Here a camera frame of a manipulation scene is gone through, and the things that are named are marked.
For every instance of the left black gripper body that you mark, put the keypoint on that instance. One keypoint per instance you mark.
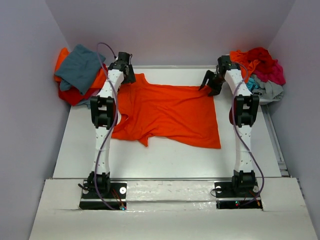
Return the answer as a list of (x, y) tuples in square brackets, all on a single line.
[(130, 77)]

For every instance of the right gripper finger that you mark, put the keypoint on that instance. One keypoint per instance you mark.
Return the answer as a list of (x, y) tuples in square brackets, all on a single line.
[(208, 78), (215, 91)]

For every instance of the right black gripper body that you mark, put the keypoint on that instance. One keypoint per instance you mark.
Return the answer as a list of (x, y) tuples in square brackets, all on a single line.
[(217, 79)]

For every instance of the orange t shirt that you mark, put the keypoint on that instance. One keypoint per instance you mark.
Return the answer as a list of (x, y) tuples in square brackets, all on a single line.
[(185, 114), (100, 77)]

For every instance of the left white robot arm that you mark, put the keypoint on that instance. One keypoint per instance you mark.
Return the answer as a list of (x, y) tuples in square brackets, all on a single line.
[(104, 116)]

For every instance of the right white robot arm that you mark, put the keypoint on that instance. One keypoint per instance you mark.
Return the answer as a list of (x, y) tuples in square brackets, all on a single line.
[(242, 116)]

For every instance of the orange folded t shirt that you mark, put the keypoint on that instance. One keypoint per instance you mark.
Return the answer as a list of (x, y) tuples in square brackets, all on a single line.
[(100, 77)]

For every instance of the cyan crumpled t shirt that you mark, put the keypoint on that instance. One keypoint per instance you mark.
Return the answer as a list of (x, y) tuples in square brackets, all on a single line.
[(251, 84)]

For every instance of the teal folded t shirt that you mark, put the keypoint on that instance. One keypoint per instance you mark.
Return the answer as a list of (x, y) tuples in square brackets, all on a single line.
[(79, 69)]

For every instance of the white laundry basket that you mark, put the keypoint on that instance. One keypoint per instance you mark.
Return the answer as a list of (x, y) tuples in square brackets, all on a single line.
[(265, 101)]

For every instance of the grey-blue bottom t shirt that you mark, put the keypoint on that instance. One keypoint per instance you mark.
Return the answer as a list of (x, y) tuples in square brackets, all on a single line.
[(85, 102)]

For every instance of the red crumpled t shirt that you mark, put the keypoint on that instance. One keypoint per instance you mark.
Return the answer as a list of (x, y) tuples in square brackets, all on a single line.
[(265, 60)]

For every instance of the grey crumpled t shirt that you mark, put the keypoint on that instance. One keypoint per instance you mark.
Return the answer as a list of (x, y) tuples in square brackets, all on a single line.
[(268, 89)]

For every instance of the magenta crumpled t shirt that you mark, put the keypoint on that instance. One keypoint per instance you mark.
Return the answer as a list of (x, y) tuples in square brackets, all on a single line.
[(276, 76)]

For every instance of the red folded t shirt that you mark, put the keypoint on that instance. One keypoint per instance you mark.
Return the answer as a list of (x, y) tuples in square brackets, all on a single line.
[(74, 97)]

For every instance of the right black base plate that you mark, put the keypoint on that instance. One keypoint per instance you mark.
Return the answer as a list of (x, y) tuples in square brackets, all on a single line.
[(229, 199)]

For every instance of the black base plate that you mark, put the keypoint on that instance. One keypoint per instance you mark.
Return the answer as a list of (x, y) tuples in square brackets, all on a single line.
[(229, 199), (115, 198)]

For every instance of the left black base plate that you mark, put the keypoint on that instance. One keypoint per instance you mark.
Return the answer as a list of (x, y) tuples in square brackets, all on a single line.
[(115, 198)]

